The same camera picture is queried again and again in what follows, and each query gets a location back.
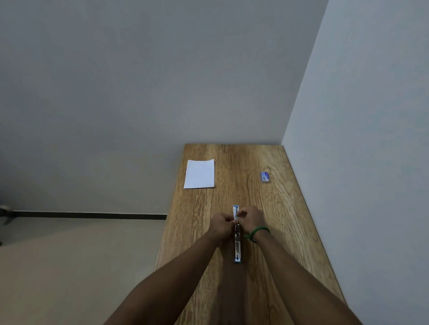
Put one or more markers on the person's left hand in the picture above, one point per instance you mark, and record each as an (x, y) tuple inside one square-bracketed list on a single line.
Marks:
[(219, 226)]

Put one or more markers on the person's right hand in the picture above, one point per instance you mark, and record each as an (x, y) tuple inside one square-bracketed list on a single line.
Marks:
[(251, 219)]

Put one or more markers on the person's right fingers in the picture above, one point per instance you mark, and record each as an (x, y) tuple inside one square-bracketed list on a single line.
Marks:
[(240, 217)]

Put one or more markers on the person's left fingers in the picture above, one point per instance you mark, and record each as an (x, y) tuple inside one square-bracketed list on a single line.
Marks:
[(230, 221)]

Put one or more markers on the blue stapler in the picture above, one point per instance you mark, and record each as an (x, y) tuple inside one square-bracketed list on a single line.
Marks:
[(237, 241)]

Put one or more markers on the person's right forearm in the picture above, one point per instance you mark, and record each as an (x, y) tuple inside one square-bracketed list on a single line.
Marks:
[(301, 284)]

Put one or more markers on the person's left forearm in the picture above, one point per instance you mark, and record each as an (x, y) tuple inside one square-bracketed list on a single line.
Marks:
[(167, 288)]

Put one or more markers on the wooden table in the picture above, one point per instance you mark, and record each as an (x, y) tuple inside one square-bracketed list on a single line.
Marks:
[(248, 234)]

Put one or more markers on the small blue staple box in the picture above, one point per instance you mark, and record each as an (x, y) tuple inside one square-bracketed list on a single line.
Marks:
[(265, 176)]

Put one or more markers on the white paper sheets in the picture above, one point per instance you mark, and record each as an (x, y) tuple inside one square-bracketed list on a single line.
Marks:
[(199, 174)]

